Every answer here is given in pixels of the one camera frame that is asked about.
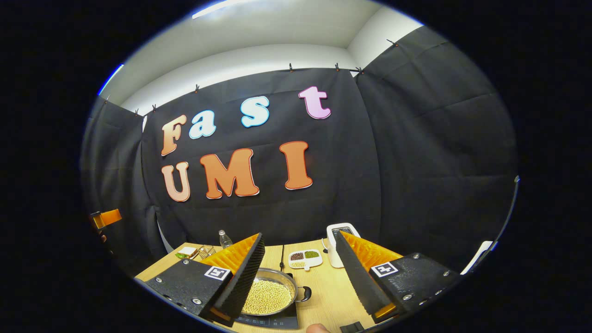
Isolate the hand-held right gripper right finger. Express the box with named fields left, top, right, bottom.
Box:
left=335, top=230, right=464, bottom=325

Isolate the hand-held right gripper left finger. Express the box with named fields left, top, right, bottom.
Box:
left=143, top=233, right=266, bottom=328

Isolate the pile of soybeans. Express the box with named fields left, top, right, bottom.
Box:
left=242, top=280, right=293, bottom=315

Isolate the steel pot with black handles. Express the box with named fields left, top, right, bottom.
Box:
left=240, top=267, right=312, bottom=317

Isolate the black induction cooktop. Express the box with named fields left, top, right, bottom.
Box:
left=234, top=273, right=299, bottom=330

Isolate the white toaster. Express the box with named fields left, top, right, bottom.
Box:
left=327, top=223, right=361, bottom=269

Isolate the white divided dish of beans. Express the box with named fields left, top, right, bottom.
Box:
left=288, top=250, right=323, bottom=271

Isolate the black backdrop cloth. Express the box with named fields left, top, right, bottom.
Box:
left=81, top=25, right=518, bottom=278

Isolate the row of cloth clips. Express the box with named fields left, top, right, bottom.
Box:
left=104, top=39, right=398, bottom=116

